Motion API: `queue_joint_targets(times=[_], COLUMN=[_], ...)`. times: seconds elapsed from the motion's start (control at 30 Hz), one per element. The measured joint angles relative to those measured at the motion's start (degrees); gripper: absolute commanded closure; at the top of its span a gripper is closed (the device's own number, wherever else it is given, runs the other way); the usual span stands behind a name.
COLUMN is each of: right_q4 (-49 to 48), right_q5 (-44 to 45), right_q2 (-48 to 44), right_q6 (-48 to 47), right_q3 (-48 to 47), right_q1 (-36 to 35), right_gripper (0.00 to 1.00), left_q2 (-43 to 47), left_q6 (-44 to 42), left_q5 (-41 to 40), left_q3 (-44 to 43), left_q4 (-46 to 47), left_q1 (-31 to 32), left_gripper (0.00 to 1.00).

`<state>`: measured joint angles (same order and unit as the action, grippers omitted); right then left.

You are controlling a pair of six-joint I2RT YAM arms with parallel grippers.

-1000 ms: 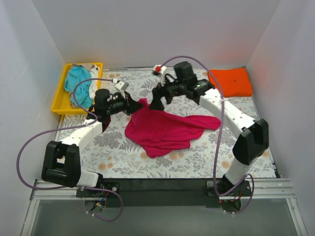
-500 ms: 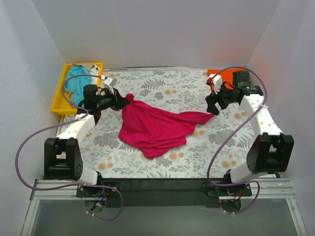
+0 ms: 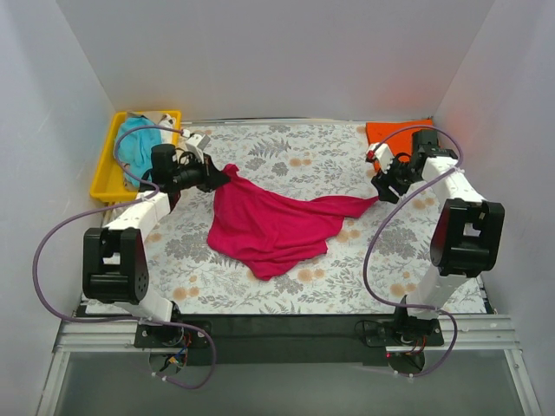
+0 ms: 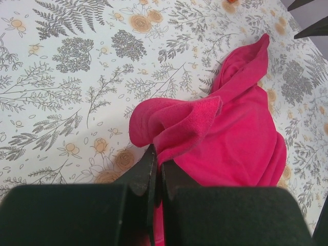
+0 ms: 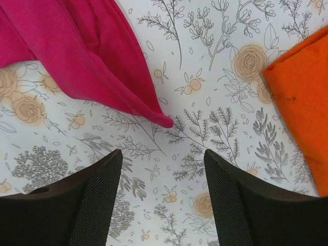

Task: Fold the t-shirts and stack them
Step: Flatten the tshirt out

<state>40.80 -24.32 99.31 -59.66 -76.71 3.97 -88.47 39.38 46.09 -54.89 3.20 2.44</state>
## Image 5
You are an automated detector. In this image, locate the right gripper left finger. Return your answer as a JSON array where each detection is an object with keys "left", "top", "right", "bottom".
[{"left": 1, "top": 150, "right": 122, "bottom": 245}]

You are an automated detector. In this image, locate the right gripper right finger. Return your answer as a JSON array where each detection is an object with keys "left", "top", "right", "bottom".
[{"left": 204, "top": 149, "right": 327, "bottom": 246}]

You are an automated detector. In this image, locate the magenta t shirt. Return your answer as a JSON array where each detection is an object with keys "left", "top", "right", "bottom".
[{"left": 1, "top": 1, "right": 173, "bottom": 128}]

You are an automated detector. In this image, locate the folded orange t shirt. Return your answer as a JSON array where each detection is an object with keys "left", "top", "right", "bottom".
[{"left": 263, "top": 27, "right": 327, "bottom": 196}]

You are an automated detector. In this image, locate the floral table mat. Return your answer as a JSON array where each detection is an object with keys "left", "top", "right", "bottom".
[{"left": 1, "top": 1, "right": 327, "bottom": 245}]

